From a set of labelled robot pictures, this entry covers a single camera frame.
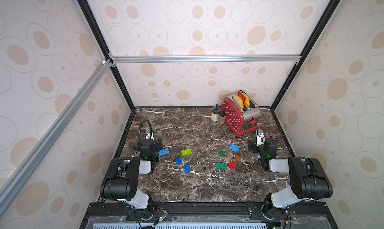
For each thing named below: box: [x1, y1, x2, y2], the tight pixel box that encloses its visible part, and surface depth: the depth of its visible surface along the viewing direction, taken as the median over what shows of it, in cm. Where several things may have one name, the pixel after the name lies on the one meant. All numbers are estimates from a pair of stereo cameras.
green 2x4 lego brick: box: [215, 162, 228, 170], surface depth 90 cm
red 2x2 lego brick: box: [228, 161, 237, 171], surface depth 88 cm
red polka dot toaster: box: [221, 92, 261, 137], surface depth 98 cm
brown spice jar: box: [218, 111, 226, 126], surface depth 108 cm
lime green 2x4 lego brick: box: [181, 149, 193, 157], surface depth 96 cm
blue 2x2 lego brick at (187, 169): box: [184, 165, 192, 174], surface depth 89 cm
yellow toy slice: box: [242, 93, 250, 107], surface depth 97 cm
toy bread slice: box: [232, 95, 244, 110], surface depth 98 cm
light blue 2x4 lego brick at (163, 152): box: [158, 148, 170, 157], surface depth 96 cm
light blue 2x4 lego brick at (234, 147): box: [229, 143, 241, 152], surface depth 98 cm
